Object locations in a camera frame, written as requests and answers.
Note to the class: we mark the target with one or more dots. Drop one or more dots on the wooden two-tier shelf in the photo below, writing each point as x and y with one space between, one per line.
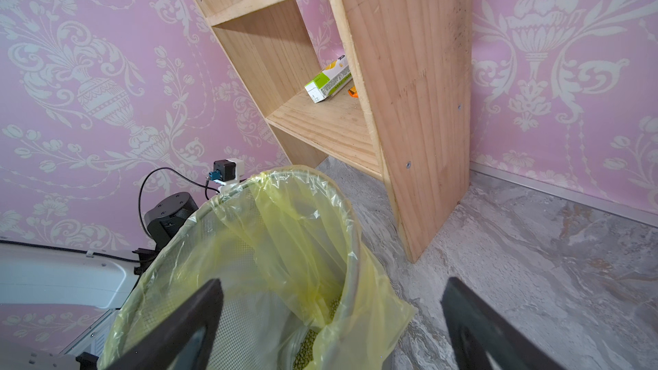
409 125

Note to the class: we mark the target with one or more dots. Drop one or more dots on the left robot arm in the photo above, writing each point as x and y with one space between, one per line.
39 274

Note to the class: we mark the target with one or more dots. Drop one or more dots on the yellow plastic bin liner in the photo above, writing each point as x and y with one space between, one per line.
308 246

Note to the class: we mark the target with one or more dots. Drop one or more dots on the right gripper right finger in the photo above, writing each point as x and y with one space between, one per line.
479 335

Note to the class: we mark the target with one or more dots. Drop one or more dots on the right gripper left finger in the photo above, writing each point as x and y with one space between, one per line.
183 340

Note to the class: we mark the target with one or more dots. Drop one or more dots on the orange snack bag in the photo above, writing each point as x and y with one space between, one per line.
352 92

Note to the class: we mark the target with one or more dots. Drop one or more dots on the green white carton box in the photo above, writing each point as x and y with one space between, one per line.
329 81

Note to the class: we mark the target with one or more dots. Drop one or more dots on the pile of green mung beans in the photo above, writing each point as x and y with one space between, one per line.
318 345

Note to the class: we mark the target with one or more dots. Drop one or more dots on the mesh trash bin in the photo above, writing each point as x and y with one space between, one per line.
257 288

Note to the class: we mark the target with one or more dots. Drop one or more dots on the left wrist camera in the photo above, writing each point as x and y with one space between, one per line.
227 172

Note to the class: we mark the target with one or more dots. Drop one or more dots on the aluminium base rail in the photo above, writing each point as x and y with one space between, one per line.
90 343

